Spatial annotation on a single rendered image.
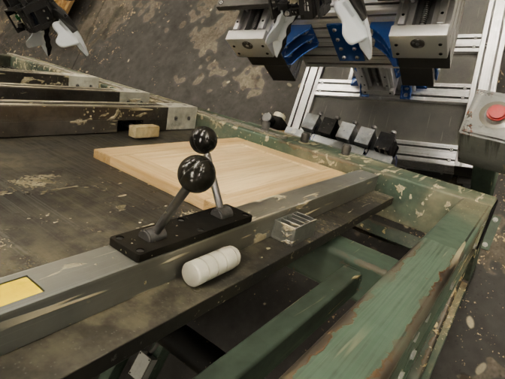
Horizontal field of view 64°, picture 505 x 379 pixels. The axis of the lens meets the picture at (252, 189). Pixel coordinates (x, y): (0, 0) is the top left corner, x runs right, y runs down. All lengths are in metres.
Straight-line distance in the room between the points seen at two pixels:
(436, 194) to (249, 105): 1.64
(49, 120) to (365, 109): 1.36
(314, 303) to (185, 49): 2.59
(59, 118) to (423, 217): 0.88
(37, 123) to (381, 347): 0.87
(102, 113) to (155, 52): 2.11
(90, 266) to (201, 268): 0.12
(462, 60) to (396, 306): 1.67
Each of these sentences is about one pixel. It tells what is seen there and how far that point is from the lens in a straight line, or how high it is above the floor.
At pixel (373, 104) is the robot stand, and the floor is 0.21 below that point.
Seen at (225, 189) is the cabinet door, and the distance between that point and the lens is 0.76.
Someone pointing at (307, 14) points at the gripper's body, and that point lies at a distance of 0.57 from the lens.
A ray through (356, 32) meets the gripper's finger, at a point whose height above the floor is 1.41.
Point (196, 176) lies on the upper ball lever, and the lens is 0.38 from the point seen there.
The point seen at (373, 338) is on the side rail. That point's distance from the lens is 0.39.
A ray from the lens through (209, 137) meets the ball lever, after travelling 0.54.
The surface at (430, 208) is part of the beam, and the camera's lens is 1.02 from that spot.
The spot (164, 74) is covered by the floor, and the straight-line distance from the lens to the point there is 3.01.
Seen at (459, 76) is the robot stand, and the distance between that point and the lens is 1.99.
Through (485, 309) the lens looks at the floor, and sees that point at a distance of 1.87.
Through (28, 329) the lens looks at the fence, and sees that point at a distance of 0.40.
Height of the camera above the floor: 1.85
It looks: 57 degrees down
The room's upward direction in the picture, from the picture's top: 50 degrees counter-clockwise
